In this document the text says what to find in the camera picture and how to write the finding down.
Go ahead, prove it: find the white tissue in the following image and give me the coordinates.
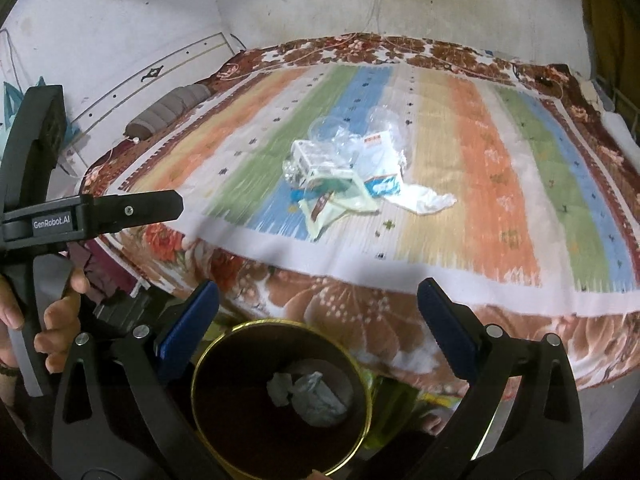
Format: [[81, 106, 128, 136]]
[[384, 183, 457, 216]]

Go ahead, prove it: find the clear plastic blister box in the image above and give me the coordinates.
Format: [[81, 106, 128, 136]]
[[282, 140, 355, 191]]

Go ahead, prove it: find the white medicine box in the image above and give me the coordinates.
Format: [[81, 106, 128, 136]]
[[354, 131, 404, 197]]

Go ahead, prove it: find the crumpled paper inside bin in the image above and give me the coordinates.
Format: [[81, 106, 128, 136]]
[[267, 372, 349, 428]]

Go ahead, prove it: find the grey ribbed pillow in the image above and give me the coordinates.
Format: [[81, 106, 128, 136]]
[[124, 84, 212, 141]]

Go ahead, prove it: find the clear plastic bag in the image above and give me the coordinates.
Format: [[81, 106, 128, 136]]
[[308, 106, 412, 177]]

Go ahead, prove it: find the person's left hand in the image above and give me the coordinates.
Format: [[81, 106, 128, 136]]
[[1, 269, 90, 374]]

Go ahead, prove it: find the cream snack wrapper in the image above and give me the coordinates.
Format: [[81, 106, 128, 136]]
[[297, 178, 378, 240]]

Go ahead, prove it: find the striped colourful bed mat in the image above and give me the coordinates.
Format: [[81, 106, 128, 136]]
[[100, 65, 639, 316]]

